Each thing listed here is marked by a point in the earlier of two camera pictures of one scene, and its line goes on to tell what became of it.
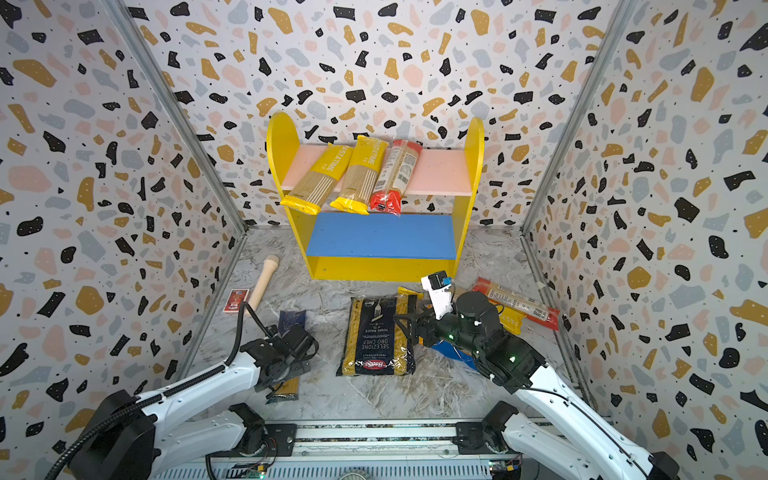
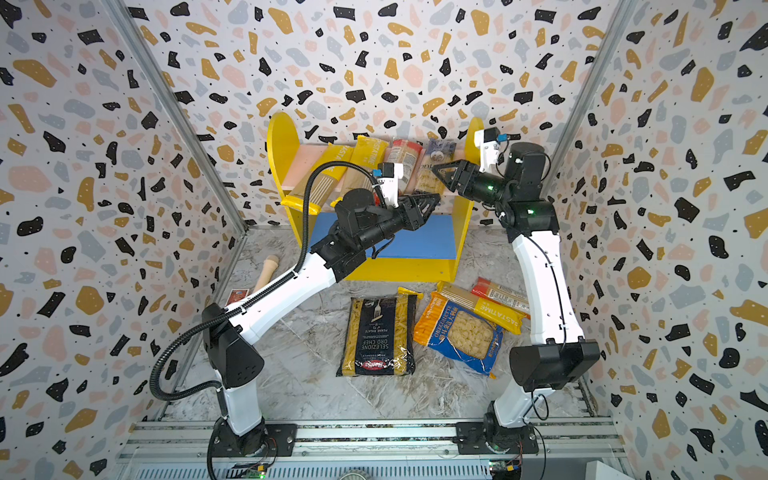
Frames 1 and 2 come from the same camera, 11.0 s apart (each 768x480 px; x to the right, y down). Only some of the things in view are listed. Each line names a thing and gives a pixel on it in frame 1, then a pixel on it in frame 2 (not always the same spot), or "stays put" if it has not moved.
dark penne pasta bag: x=375 y=342 stays put
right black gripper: x=424 y=327 → x=464 y=180
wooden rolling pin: x=271 y=262 stays put
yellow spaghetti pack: x=358 y=186 stays put
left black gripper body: x=297 y=368 → x=387 y=225
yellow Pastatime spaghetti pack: x=314 y=184 stays put
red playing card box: x=235 y=299 stays put
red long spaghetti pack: x=513 y=300 stays put
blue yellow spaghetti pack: x=289 y=389 → x=439 y=152
